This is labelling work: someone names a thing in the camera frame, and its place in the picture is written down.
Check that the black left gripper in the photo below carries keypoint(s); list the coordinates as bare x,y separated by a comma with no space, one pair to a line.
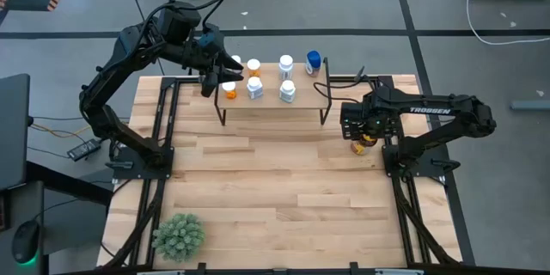
206,63

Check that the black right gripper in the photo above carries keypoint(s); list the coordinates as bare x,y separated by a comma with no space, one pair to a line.
365,118

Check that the orange pill vial white cap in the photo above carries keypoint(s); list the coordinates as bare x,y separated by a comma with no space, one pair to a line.
230,91
253,67

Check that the pink-labelled bottle white cap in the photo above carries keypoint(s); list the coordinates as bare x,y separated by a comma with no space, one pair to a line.
236,58

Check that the brown bottle yellow cap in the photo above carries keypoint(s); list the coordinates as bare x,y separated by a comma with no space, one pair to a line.
360,147

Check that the white bottle blue-striped label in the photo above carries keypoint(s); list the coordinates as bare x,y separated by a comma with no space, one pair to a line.
287,91
254,87

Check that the round white bottle barcode label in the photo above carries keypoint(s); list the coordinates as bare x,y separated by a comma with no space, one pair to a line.
285,65

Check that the blue-capped Tums bottle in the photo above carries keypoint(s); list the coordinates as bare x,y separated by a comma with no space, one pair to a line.
313,61

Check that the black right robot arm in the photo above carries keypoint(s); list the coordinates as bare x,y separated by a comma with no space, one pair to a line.
429,110

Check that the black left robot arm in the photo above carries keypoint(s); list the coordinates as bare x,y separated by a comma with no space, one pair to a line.
107,81

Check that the wooden shelf black metal legs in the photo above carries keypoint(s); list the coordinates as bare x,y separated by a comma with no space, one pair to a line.
275,103

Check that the black power adapter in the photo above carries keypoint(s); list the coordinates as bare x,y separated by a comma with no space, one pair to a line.
83,149

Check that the small green artificial plant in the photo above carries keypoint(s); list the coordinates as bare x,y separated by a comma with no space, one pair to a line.
178,237

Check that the grey metal table leg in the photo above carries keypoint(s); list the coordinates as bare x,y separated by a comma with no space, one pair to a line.
530,105

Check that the dark desk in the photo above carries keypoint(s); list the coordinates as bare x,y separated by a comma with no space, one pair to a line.
64,182

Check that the dark grey monitor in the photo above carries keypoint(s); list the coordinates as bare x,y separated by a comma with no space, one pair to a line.
13,129

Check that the black computer mouse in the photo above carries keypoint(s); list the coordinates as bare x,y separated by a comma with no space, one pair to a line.
26,241

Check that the black aluminium table frame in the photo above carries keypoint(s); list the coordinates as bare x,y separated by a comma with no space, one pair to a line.
185,80

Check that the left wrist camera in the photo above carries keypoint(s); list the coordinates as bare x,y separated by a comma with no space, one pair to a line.
210,42

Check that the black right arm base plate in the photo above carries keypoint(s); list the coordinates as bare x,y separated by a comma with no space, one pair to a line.
391,167

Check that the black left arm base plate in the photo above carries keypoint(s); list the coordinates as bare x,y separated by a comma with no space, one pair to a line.
129,174

